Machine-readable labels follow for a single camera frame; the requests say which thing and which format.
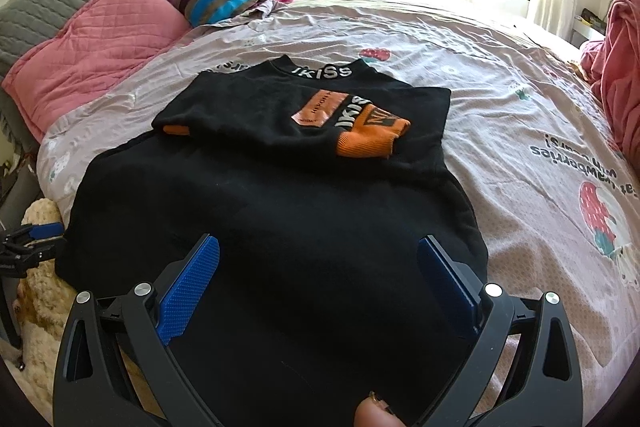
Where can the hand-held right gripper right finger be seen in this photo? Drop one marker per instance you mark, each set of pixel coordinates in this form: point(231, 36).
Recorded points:
point(450, 287)

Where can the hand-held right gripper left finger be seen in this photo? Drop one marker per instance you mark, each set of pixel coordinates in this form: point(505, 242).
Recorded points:
point(190, 287)

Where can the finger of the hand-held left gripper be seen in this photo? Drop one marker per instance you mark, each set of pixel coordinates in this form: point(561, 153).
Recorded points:
point(45, 230)

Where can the black sweater with orange cuffs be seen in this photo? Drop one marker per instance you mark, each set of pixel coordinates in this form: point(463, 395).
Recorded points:
point(275, 207)

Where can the person's right hand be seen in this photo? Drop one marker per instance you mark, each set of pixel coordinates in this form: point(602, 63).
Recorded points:
point(375, 414)

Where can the cream fluffy blanket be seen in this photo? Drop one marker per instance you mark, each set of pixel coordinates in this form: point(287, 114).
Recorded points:
point(40, 342)

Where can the white patterned bed sheet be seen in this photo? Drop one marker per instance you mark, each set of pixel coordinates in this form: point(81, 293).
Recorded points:
point(500, 157)

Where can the pink quilted pillow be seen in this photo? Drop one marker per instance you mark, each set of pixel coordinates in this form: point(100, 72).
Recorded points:
point(90, 42)

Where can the crumpled beige cloth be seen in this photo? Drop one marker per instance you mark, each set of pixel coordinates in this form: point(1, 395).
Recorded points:
point(255, 12)

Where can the white desk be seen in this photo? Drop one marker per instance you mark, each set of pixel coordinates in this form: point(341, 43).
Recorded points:
point(585, 37)

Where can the pink blanket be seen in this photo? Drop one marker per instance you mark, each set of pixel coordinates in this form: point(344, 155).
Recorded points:
point(625, 57)

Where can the dark desk clutter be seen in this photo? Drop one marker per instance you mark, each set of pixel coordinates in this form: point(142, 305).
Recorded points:
point(595, 18)

